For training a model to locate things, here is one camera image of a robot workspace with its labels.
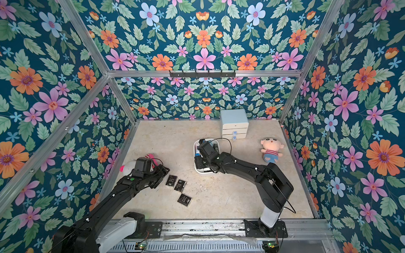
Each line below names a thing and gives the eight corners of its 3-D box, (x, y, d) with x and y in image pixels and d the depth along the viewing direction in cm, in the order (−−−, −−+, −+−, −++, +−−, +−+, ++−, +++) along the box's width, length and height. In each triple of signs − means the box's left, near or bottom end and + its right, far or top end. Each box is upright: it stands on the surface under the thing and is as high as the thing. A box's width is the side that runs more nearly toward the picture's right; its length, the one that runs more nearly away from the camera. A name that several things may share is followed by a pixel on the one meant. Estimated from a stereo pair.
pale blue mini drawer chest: (221, 141, 110) (222, 126, 97) (220, 119, 124) (221, 103, 111) (245, 141, 110) (249, 126, 97) (242, 119, 124) (245, 103, 111)
